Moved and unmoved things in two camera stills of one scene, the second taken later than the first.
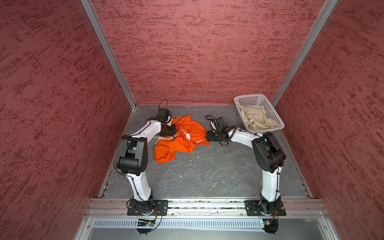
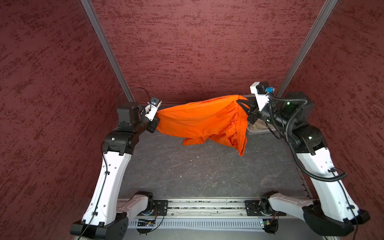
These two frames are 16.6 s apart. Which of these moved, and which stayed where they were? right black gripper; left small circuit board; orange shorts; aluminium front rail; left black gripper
Moved: right black gripper; orange shorts; left black gripper
Stayed: left small circuit board; aluminium front rail
